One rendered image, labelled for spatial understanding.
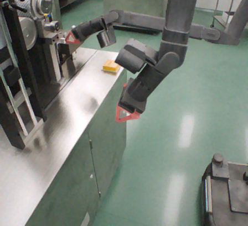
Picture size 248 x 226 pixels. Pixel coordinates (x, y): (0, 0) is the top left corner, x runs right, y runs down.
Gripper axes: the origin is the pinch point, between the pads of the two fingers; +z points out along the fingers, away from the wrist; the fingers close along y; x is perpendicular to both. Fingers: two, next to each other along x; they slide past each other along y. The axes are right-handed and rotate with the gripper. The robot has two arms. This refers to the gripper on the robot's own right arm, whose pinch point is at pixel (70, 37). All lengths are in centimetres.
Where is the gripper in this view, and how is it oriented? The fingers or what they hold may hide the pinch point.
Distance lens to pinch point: 105.4
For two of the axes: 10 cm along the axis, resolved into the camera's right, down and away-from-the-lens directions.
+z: -8.3, 1.8, 5.3
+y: 3.3, -6.0, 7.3
